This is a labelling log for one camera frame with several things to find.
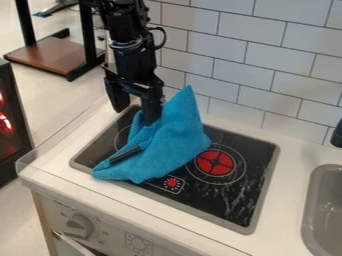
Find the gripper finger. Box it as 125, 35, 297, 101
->
138, 93, 165, 126
102, 77, 133, 114

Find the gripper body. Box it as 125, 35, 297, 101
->
101, 37, 166, 100

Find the blue cloth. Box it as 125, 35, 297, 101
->
90, 85, 213, 185

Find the toy stove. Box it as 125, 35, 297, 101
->
68, 104, 282, 236

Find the black machine with red lights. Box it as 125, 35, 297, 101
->
0, 58, 35, 188

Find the tap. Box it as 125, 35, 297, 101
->
329, 118, 342, 149

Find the toy sink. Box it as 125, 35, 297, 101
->
300, 163, 342, 256

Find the wooden stand with black frame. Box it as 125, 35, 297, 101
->
2, 0, 110, 82

